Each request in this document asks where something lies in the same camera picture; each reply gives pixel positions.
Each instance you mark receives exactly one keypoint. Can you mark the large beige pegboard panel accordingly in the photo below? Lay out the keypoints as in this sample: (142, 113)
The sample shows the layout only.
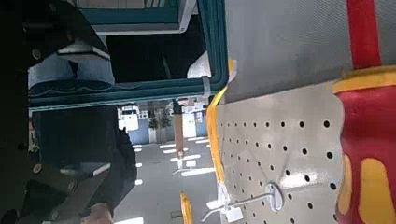
(280, 140)

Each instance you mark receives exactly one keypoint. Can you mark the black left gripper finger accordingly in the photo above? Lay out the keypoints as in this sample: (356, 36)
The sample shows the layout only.
(67, 28)
(68, 193)

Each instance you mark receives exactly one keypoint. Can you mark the white round base peg hook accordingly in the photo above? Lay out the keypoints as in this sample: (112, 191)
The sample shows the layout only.
(180, 163)
(274, 196)

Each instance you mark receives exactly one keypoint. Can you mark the teal slotted plastic crate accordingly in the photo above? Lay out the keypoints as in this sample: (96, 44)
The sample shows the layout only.
(214, 37)

